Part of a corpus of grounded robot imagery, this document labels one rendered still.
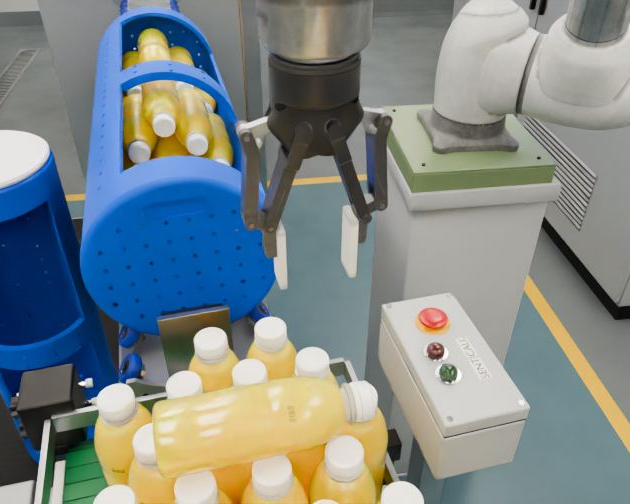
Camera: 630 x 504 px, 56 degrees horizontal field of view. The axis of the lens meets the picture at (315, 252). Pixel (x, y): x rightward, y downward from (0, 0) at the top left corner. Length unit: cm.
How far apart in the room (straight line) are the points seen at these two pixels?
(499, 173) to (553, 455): 110
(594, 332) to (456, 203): 140
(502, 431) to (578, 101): 68
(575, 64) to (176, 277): 75
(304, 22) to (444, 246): 93
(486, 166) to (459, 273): 27
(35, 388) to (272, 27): 60
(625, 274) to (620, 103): 135
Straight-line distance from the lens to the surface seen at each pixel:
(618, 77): 119
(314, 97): 48
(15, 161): 139
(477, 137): 129
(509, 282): 146
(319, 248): 274
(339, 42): 46
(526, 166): 128
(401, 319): 77
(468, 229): 132
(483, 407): 69
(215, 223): 84
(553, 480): 205
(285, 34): 46
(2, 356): 158
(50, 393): 88
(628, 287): 254
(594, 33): 114
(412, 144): 130
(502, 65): 122
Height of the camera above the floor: 162
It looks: 37 degrees down
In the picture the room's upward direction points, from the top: straight up
